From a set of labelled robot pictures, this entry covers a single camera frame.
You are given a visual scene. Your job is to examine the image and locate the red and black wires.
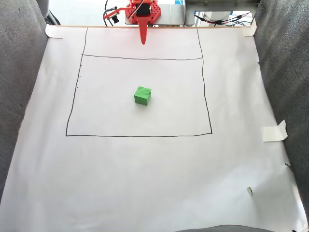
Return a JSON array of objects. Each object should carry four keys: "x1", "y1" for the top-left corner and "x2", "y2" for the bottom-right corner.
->
[{"x1": 194, "y1": 12, "x2": 251, "y2": 27}]

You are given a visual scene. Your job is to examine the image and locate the green textured foam block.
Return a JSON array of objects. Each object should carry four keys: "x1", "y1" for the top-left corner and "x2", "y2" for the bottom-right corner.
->
[{"x1": 134, "y1": 86, "x2": 152, "y2": 107}]

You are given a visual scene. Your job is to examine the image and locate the orange mount with small camera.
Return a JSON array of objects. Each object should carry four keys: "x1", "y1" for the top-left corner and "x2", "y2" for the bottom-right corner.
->
[{"x1": 103, "y1": 7, "x2": 126, "y2": 25}]

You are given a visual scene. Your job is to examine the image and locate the black camera cable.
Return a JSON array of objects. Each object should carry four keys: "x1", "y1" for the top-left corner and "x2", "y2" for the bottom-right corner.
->
[{"x1": 103, "y1": 0, "x2": 114, "y2": 26}]

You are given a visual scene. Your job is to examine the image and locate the metal frame with bolts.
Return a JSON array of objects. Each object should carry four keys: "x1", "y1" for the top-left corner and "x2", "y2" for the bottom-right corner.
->
[{"x1": 184, "y1": 0, "x2": 261, "y2": 13}]

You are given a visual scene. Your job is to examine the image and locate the white paper sheet with lines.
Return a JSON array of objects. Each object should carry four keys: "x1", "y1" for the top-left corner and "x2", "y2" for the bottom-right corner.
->
[{"x1": 0, "y1": 25, "x2": 309, "y2": 232}]

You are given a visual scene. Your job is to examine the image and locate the grey fabric side panel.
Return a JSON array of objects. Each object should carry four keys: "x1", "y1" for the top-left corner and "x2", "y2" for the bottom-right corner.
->
[
  {"x1": 252, "y1": 0, "x2": 309, "y2": 219},
  {"x1": 0, "y1": 0, "x2": 49, "y2": 203}
]

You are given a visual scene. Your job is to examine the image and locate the white tape piece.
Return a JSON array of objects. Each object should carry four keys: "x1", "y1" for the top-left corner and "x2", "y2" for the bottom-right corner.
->
[
  {"x1": 45, "y1": 24, "x2": 64, "y2": 39},
  {"x1": 261, "y1": 119, "x2": 289, "y2": 143},
  {"x1": 241, "y1": 18, "x2": 257, "y2": 37}
]

